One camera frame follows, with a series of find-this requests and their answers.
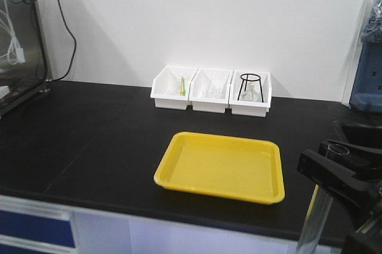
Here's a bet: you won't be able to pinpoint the white right storage bin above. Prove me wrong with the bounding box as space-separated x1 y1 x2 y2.
229 70 272 117

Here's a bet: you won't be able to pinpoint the clear beaker with stirrers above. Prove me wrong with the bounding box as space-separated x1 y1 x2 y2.
175 73 189 96

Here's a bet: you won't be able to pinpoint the clear glass test tube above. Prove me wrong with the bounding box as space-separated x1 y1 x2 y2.
295 143 350 253

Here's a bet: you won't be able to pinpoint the white left storage bin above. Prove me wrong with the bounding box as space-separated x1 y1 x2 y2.
150 66 198 110

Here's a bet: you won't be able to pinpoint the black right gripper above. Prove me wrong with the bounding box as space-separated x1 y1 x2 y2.
297 140 381 253

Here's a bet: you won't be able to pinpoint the yellow plastic tray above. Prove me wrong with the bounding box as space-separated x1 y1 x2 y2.
153 132 285 205

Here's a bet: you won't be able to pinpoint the clear glass beakers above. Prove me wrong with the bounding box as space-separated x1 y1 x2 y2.
202 72 222 99

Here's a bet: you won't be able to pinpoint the white middle storage bin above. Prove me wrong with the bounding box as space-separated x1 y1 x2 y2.
189 68 233 113

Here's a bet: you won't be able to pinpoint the black wire tripod stand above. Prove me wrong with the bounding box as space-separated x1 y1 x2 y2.
237 73 264 103

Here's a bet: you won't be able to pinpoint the clear glass flask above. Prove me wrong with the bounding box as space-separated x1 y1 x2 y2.
239 82 258 102

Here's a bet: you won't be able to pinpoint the blue perforated rack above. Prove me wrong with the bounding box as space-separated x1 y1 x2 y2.
350 16 381 113

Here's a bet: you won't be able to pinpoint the clear plastic bag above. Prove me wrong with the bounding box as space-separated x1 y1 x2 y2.
359 0 381 44

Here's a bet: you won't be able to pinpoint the white cable with plug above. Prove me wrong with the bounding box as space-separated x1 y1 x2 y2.
0 0 26 66

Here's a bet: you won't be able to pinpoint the white storage bin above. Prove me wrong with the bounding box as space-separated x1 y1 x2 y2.
150 66 198 110
229 70 272 117
189 68 233 113

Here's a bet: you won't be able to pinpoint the blue cabinet drawer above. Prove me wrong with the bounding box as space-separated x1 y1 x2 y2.
1 196 78 253

